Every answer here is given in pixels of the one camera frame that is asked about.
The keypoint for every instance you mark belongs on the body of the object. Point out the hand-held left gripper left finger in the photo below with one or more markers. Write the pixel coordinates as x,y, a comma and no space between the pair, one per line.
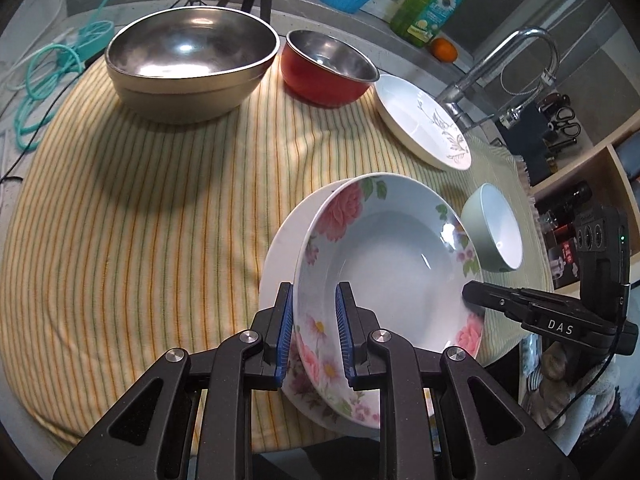
284,330

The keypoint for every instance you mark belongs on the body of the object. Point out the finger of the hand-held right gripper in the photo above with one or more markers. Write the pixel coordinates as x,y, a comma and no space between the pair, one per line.
495,297

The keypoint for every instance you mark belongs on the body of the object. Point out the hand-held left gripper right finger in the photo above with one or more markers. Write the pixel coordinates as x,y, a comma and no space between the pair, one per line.
345,330

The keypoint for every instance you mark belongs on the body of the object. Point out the small pale green bowl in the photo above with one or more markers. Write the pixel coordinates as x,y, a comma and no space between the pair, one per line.
500,230

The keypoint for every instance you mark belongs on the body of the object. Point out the plain white plate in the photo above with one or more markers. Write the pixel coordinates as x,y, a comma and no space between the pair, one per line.
280,260

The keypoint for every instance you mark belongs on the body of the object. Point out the floral print plate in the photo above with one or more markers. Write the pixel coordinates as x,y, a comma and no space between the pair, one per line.
390,260

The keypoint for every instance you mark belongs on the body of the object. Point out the white plate grey leaf print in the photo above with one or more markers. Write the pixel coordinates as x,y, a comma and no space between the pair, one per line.
415,110

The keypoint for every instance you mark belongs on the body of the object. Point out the red steel bowl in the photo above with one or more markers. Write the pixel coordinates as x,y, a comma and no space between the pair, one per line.
315,85

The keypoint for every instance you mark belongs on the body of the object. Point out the large stainless steel bowl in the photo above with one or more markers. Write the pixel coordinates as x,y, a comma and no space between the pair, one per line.
190,50

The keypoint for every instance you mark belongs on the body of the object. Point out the person's right hand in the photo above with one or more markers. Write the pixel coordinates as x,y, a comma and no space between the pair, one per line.
555,365

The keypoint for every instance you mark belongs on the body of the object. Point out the dark bottle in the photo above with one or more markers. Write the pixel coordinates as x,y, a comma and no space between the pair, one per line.
567,205

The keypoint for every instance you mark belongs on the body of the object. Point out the wooden shelf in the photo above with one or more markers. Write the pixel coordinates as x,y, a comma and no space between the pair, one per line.
612,165

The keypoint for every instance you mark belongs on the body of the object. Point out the black scissors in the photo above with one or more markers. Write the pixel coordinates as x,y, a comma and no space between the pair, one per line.
565,122

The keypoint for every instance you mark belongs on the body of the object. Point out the yellow striped cloth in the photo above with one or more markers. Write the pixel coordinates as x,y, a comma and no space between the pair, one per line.
150,235

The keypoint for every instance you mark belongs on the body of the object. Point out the chrome faucet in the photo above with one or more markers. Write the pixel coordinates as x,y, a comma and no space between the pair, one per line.
480,72

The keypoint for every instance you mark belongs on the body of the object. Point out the orange fruit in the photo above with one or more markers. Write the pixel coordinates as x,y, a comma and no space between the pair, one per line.
444,50

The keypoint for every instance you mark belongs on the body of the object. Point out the green dish soap bottle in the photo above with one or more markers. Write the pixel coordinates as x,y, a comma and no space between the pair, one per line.
430,5

